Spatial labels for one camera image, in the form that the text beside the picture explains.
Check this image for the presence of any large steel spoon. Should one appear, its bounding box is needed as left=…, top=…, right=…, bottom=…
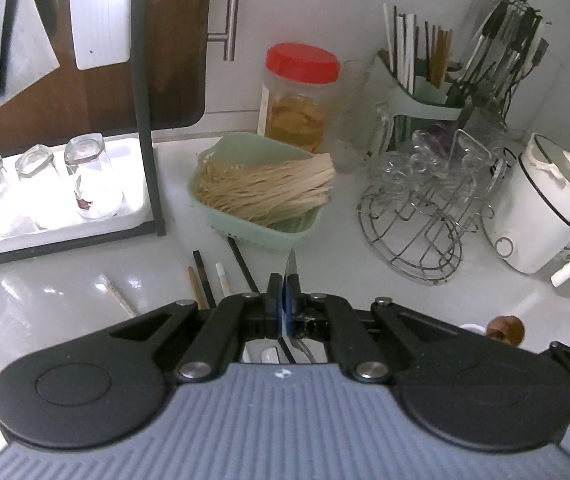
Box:
left=279, top=249, right=317, bottom=364

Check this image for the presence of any white chopstick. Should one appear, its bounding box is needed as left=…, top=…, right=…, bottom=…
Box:
left=99, top=274, right=138, bottom=318
left=215, top=262, right=231, bottom=297

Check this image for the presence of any white ceramic soup spoon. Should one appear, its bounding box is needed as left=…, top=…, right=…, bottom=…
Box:
left=260, top=346, right=281, bottom=364

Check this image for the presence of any white ceramic utensil jar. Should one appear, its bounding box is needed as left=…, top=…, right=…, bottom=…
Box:
left=460, top=323, right=486, bottom=337

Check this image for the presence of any brown wooden chopstick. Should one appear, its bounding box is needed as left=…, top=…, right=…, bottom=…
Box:
left=186, top=266, right=209, bottom=310

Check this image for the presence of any black chopstick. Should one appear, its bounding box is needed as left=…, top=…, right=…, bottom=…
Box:
left=193, top=250, right=217, bottom=309
left=227, top=236, right=260, bottom=292

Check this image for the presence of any green basket of sticks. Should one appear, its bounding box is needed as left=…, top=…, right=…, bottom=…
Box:
left=187, top=132, right=336, bottom=252

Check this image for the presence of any white electric cooker pot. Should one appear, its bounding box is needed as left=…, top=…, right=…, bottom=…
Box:
left=482, top=132, right=570, bottom=287

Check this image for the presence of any upturned drinking glass right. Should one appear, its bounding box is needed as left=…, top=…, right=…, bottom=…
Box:
left=64, top=133, right=124, bottom=220

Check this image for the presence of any red lid plastic jar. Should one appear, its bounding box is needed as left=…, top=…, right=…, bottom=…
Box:
left=257, top=42, right=341, bottom=153

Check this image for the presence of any green chopstick holder caddy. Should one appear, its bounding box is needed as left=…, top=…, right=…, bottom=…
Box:
left=367, top=0, right=548, bottom=156

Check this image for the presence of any upturned drinking glass middle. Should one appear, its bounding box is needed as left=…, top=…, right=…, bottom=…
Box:
left=15, top=144, right=65, bottom=230

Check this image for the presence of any wooden cutting board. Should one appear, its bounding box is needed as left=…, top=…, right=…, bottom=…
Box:
left=0, top=0, right=209, bottom=156

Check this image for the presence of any black dish rack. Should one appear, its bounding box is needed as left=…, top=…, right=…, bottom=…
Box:
left=0, top=0, right=166, bottom=264

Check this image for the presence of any wire glass drying rack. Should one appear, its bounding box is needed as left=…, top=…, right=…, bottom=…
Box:
left=357, top=124, right=506, bottom=285

